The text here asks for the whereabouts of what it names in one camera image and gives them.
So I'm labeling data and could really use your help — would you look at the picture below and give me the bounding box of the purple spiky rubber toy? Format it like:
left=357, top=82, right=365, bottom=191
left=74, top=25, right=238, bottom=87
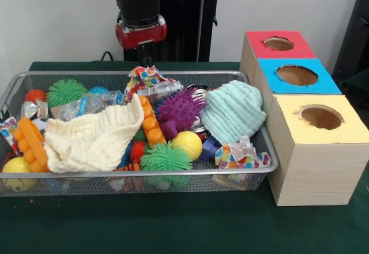
left=155, top=87, right=209, bottom=139

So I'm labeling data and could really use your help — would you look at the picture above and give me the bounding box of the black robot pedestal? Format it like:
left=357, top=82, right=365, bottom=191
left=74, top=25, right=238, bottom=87
left=116, top=0, right=233, bottom=63

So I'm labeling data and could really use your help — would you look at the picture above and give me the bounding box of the wooden box with three holes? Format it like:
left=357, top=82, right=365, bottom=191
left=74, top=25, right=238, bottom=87
left=239, top=30, right=369, bottom=207

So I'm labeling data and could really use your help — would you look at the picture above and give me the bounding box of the yellow plastic ball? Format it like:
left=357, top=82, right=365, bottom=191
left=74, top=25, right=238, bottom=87
left=171, top=130, right=204, bottom=161

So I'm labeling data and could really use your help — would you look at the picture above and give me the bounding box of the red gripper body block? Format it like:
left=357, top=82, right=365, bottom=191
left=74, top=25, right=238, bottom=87
left=115, top=16, right=168, bottom=50

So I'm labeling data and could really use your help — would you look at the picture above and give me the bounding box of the silver wire mesh bin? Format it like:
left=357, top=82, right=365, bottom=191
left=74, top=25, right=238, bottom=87
left=0, top=69, right=280, bottom=199

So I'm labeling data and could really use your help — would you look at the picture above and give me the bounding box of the colourful dotted cloth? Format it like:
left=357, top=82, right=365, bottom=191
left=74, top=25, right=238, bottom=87
left=214, top=135, right=272, bottom=170
left=124, top=65, right=176, bottom=100

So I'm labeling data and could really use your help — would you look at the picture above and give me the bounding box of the mint green knitted cloth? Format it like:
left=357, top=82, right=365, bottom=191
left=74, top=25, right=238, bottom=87
left=199, top=80, right=268, bottom=145

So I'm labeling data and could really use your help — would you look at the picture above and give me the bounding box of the orange toy building brick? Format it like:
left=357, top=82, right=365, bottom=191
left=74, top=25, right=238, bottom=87
left=138, top=95, right=167, bottom=148
left=13, top=117, right=50, bottom=173

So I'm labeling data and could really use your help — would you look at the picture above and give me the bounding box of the cream knitted cloth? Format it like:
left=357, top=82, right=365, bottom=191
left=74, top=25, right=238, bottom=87
left=43, top=93, right=145, bottom=174

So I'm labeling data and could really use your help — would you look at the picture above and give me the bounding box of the green spiky rubber ball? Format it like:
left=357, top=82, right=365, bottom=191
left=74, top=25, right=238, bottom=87
left=140, top=141, right=193, bottom=173
left=46, top=77, right=89, bottom=109

